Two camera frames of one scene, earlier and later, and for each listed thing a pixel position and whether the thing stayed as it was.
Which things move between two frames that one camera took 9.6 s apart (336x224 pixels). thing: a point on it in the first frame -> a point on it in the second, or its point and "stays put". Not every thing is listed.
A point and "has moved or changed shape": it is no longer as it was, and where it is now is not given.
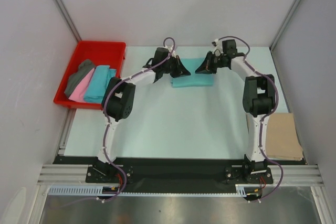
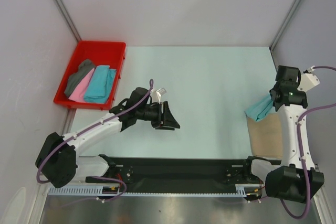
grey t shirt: (74, 78) stays put
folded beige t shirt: (282, 141) stays put
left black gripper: (179, 70) -> (168, 120)
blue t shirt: (99, 84) stays put
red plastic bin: (111, 53) stays put
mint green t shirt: (194, 79) has moved or changed shape
